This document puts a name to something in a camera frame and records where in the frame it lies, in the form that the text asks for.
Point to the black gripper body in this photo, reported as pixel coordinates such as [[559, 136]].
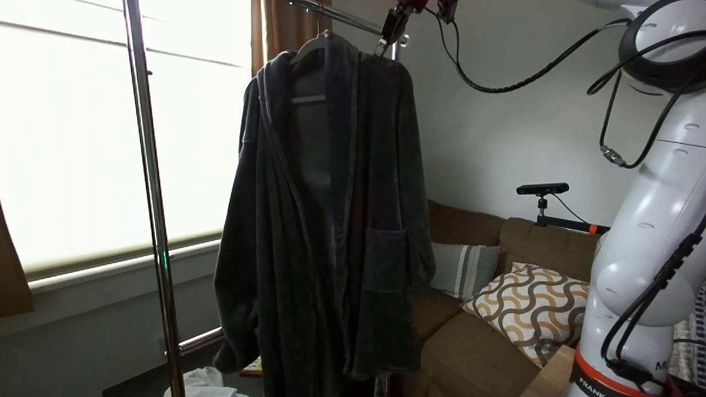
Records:
[[431, 7]]

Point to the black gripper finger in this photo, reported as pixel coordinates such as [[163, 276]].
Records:
[[390, 29], [407, 18]]

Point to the dark grey plush robe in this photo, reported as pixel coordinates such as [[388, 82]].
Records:
[[322, 234]]

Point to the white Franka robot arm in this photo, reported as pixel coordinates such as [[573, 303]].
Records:
[[655, 244]]

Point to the clothes hanger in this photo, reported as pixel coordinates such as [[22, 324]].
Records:
[[313, 68]]

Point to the chrome clothes hanging rack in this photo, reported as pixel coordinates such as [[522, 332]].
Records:
[[150, 183]]

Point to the brown window curtain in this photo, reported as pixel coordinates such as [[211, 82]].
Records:
[[14, 273], [283, 24]]

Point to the grey striped pillow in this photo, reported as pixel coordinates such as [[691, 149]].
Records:
[[460, 267]]

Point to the brown wavy patterned pillow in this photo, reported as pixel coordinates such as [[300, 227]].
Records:
[[533, 310]]

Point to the brown couch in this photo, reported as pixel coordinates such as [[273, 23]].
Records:
[[478, 345]]

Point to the white window blind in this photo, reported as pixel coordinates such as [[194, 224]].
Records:
[[73, 134]]

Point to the white crumpled cloth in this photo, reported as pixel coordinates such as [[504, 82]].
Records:
[[201, 383]]

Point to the black camera on stand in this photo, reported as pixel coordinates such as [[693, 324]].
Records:
[[547, 199]]

